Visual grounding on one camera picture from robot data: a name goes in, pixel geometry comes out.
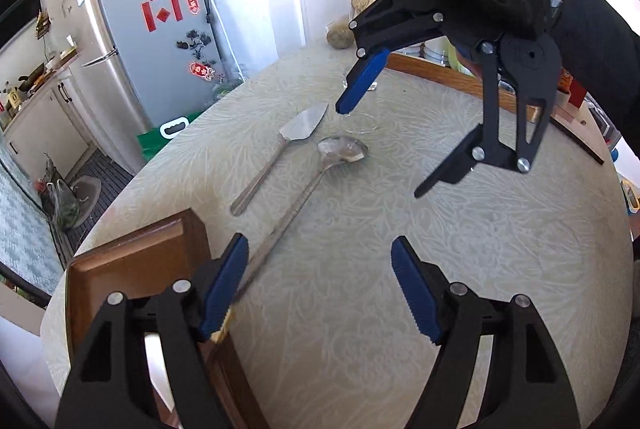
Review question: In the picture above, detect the light wooden tray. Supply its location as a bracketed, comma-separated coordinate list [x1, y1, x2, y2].
[386, 53, 540, 124]

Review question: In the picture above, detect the white kitchen cabinet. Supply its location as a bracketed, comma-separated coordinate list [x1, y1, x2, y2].
[3, 54, 96, 180]

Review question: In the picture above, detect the silver refrigerator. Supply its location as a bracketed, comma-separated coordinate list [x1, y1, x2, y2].
[62, 0, 244, 174]

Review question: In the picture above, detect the black sleeve right forearm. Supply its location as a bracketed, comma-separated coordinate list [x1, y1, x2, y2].
[551, 0, 640, 153]

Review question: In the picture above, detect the metal cake server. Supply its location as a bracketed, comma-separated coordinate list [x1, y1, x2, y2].
[230, 103, 329, 217]

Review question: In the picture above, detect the green plastic bag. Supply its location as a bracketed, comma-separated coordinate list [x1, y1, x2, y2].
[137, 112, 201, 162]

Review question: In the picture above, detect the brown stone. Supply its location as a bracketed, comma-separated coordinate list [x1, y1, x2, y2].
[326, 21, 355, 50]

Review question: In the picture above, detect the clear glass cup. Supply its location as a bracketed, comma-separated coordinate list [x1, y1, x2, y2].
[338, 80, 378, 136]

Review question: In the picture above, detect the dark wooden tray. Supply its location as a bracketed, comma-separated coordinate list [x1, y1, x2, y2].
[66, 209, 268, 428]

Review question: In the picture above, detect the green cabbage-shaped pot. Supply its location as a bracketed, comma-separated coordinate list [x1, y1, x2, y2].
[447, 40, 476, 77]

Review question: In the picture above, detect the black range hood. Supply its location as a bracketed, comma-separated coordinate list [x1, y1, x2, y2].
[0, 0, 41, 48]

